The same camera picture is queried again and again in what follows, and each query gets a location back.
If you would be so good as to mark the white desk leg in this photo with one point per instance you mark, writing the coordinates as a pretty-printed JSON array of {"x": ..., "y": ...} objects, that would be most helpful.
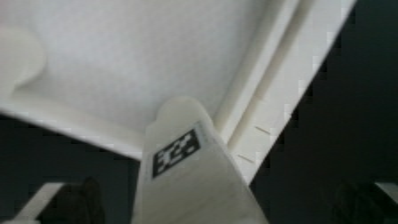
[{"x": 192, "y": 191}]

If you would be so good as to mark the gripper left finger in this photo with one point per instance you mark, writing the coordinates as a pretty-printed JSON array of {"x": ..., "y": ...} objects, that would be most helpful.
[{"x": 63, "y": 204}]

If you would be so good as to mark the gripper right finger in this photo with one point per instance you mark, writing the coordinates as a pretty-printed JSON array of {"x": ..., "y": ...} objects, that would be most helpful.
[{"x": 367, "y": 203}]

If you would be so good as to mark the white desk top tray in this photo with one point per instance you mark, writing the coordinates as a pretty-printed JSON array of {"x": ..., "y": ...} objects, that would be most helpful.
[{"x": 104, "y": 56}]

